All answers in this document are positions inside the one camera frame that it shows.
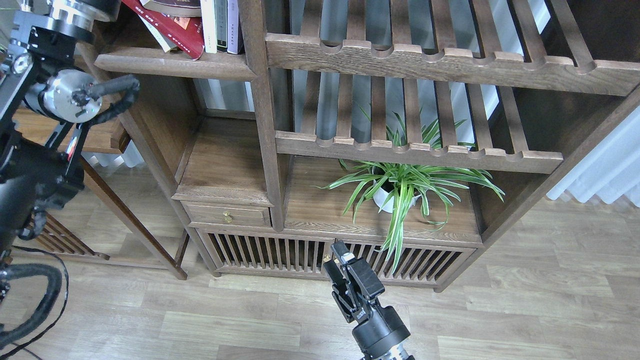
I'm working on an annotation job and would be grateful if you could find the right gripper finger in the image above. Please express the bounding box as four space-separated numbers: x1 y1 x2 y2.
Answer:
322 260 345 286
331 240 357 265

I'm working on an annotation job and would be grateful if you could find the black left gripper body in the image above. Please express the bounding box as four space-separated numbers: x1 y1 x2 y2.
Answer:
49 0 122 32

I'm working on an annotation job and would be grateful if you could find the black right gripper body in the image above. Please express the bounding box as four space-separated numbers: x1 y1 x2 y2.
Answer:
332 258 410 357

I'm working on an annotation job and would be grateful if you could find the yellow green book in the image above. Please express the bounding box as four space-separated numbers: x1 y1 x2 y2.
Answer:
138 15 179 53

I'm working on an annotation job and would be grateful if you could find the dark maroon large book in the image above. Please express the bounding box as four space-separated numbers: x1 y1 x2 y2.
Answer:
141 0 202 18

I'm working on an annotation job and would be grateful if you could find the red paperback book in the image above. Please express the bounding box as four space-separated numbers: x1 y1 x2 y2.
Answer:
122 0 205 60

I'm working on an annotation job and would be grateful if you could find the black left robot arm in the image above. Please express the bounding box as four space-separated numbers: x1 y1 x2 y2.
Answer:
0 0 140 347

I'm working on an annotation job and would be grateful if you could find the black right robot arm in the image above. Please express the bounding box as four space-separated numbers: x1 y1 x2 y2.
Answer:
323 241 414 360

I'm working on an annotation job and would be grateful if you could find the white plant pot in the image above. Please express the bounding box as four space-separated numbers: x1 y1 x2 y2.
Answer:
372 180 422 215

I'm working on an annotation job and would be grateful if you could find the green spider plant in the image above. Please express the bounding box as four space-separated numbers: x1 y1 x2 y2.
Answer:
314 103 506 275

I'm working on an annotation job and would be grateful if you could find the brass drawer knob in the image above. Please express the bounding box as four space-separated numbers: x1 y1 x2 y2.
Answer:
222 211 233 223

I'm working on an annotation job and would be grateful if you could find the wooden side table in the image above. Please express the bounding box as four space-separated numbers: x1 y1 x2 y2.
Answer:
12 118 189 280

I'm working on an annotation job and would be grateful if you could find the white upright book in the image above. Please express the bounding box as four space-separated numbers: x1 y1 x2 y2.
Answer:
199 0 218 54

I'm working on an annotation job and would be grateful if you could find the dark grey upright book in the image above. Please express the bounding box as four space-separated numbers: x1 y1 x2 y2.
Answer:
214 0 227 52

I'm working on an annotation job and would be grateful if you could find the wooden bookshelf unit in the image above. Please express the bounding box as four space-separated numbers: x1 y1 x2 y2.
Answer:
80 0 639 292

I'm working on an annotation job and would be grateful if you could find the lilac upright book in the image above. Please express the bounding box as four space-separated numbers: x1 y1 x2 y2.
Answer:
226 0 244 55

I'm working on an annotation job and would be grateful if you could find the white curtain right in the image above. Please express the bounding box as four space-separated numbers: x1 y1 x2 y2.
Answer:
546 108 640 207

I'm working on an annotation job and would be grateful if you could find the black floor cable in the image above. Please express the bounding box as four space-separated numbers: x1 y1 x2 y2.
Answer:
0 245 70 360

